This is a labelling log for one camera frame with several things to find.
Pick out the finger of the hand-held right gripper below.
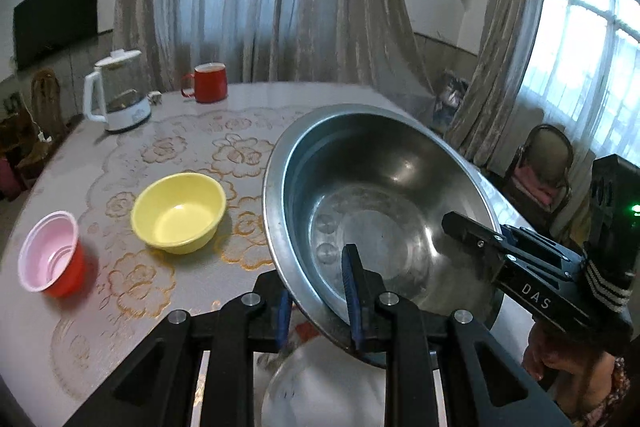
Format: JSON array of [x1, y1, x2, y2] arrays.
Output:
[[442, 211, 583, 282], [502, 224, 587, 264]]

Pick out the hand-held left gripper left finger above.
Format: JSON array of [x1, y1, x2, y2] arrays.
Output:
[[65, 271, 296, 427]]

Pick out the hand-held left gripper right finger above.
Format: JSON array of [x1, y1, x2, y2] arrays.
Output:
[[341, 243, 571, 427]]

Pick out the small white pink-flower plate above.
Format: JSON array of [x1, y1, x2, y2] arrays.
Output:
[[257, 322, 391, 427]]

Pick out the stainless steel bowl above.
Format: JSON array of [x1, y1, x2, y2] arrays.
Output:
[[262, 104, 503, 368]]

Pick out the person's right forearm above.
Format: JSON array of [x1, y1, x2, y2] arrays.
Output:
[[555, 354, 633, 427]]

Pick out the person's right hand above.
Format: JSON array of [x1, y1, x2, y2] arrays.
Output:
[[522, 324, 608, 378]]

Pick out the dark chair with pink cushion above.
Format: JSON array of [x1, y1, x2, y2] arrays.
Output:
[[500, 124, 576, 218]]

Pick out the yellow bowl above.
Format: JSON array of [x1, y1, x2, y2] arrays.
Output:
[[130, 172, 227, 255]]

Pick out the window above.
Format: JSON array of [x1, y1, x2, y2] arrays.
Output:
[[520, 0, 640, 158]]

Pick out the narrow beige curtain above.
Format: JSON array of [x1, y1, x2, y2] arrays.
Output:
[[445, 0, 551, 168]]

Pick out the red plastic bowl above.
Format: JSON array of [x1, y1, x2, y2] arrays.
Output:
[[17, 210, 85, 298]]

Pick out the red mug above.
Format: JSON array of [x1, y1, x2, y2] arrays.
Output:
[[181, 62, 230, 104]]

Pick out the white electric kettle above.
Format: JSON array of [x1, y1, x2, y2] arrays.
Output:
[[82, 50, 152, 134]]

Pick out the carved wooden chair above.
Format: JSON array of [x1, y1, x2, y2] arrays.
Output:
[[30, 68, 68, 143]]

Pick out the black wall television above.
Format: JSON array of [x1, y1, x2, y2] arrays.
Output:
[[12, 0, 101, 70]]

